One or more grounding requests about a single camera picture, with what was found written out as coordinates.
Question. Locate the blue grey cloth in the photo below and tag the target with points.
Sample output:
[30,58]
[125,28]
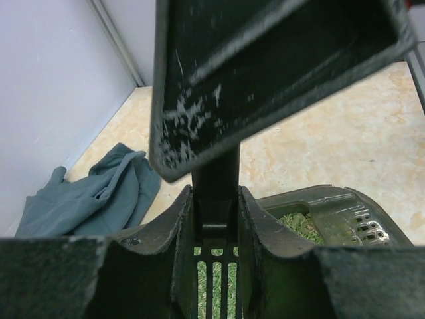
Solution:
[115,195]

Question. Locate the dark green litter box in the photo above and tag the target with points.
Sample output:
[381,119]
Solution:
[342,216]

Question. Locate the green litter pellets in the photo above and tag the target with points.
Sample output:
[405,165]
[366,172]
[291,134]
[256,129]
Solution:
[299,226]

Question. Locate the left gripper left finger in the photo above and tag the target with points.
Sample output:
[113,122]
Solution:
[134,274]

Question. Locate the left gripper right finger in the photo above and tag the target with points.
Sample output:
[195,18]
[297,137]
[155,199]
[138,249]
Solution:
[284,275]

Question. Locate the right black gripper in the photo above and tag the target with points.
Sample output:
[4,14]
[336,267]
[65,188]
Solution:
[225,70]

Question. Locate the black litter scoop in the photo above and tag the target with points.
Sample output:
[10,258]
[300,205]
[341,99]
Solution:
[206,262]

